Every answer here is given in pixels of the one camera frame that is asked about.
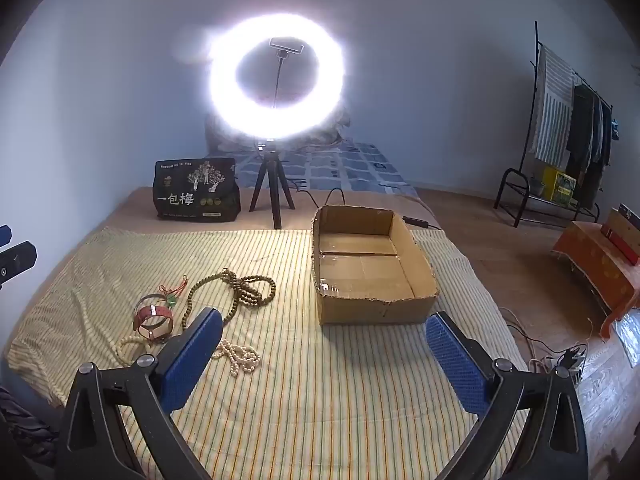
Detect striped bed sheet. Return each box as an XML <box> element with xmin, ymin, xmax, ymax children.
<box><xmin>5</xmin><ymin>225</ymin><xmax>531</xmax><ymax>480</ymax></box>

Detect zebra striped clothing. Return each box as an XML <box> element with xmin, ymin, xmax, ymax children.
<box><xmin>0</xmin><ymin>385</ymin><xmax>58</xmax><ymax>468</ymax></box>

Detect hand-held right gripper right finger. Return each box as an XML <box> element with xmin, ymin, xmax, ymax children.
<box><xmin>425</xmin><ymin>311</ymin><xmax>590</xmax><ymax>480</ymax></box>

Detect cream bead bracelet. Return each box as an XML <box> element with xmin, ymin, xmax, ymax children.
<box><xmin>116</xmin><ymin>334</ymin><xmax>166</xmax><ymax>367</ymax></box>

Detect red book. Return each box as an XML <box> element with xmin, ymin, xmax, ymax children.
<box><xmin>600</xmin><ymin>224</ymin><xmax>640</xmax><ymax>267</ymax></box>

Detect red bracelet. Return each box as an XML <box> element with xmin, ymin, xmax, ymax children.
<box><xmin>133</xmin><ymin>304</ymin><xmax>176</xmax><ymax>344</ymax></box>

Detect black printed snack bag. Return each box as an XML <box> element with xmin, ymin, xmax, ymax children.
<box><xmin>152</xmin><ymin>157</ymin><xmax>242</xmax><ymax>222</ymax></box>

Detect floor cables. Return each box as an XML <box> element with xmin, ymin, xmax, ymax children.
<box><xmin>497</xmin><ymin>307</ymin><xmax>591</xmax><ymax>376</ymax></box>

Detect white pearl necklace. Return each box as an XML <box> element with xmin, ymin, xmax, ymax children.
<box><xmin>212</xmin><ymin>338</ymin><xmax>262</xmax><ymax>377</ymax></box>

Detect power strip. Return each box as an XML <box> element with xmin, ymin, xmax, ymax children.
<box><xmin>547</xmin><ymin>352</ymin><xmax>585</xmax><ymax>382</ymax></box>

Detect grey hanging garment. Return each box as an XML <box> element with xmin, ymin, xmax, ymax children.
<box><xmin>582</xmin><ymin>95</ymin><xmax>614</xmax><ymax>208</ymax></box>

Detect cardboard box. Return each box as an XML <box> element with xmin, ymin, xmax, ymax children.
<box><xmin>311</xmin><ymin>204</ymin><xmax>440</xmax><ymax>326</ymax></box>

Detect phone clamp holder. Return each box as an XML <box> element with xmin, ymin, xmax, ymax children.
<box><xmin>267</xmin><ymin>36</ymin><xmax>307</xmax><ymax>111</ymax></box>

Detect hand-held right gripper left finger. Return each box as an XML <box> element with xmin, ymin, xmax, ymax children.
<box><xmin>55</xmin><ymin>306</ymin><xmax>224</xmax><ymax>480</ymax></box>

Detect red string pendant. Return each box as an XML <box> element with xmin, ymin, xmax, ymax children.
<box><xmin>159</xmin><ymin>275</ymin><xmax>190</xmax><ymax>308</ymax></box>

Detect yellow box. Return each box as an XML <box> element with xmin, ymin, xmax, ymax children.
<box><xmin>542</xmin><ymin>165</ymin><xmax>578</xmax><ymax>206</ymax></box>

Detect black clothes rack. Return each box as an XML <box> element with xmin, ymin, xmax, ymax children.
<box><xmin>494</xmin><ymin>21</ymin><xmax>616</xmax><ymax>228</ymax></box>

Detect striped towel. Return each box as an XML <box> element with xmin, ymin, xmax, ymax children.
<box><xmin>530</xmin><ymin>46</ymin><xmax>576</xmax><ymax>168</ymax></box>

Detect black power cable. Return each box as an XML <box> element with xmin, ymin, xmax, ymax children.
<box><xmin>295</xmin><ymin>187</ymin><xmax>443</xmax><ymax>231</ymax></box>

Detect ring light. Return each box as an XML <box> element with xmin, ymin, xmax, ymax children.
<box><xmin>205</xmin><ymin>12</ymin><xmax>348</xmax><ymax>141</ymax></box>

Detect brown bead necklace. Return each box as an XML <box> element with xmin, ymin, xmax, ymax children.
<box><xmin>186</xmin><ymin>269</ymin><xmax>277</xmax><ymax>328</ymax></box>

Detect dark hanging jacket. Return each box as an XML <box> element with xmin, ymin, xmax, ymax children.
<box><xmin>565</xmin><ymin>83</ymin><xmax>597</xmax><ymax>176</ymax></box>

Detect orange cabinet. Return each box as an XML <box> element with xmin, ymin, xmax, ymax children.
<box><xmin>552</xmin><ymin>220</ymin><xmax>640</xmax><ymax>338</ymax></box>

